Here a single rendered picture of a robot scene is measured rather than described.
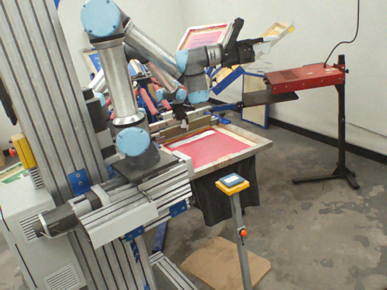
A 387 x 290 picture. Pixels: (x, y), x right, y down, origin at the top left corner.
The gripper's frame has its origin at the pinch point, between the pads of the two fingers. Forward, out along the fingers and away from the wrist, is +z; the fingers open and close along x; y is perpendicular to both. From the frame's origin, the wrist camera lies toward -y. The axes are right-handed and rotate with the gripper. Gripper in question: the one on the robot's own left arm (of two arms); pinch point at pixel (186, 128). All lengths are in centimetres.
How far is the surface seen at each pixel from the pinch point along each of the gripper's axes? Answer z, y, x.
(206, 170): 4, 17, 60
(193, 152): 6.2, 9.6, 28.4
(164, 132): -2.7, 17.0, 1.5
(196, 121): -3.0, -7.7, 1.5
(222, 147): 6.2, -6.8, 36.6
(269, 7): -59, -200, -149
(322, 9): -52, -200, -63
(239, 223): 32, 12, 79
